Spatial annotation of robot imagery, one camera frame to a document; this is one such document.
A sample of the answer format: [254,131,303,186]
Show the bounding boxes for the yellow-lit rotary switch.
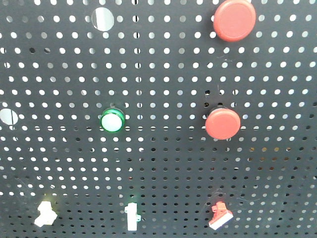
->
[34,201,57,227]

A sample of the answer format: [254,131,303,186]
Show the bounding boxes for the lower red mushroom button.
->
[205,106,241,140]

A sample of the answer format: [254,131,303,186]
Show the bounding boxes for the red mushroom button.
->
[213,0,257,42]
[205,106,241,140]

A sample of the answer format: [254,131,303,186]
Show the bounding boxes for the green illuminated push button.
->
[100,107,125,132]

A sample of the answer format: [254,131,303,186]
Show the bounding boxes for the black perforated pegboard panel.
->
[0,0,317,238]

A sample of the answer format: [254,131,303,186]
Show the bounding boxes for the white green-lit rotary switch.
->
[124,202,141,231]

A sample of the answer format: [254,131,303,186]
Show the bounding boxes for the upper red mushroom button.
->
[213,0,257,42]

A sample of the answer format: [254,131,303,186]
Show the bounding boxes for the red rotary switch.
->
[209,201,233,230]

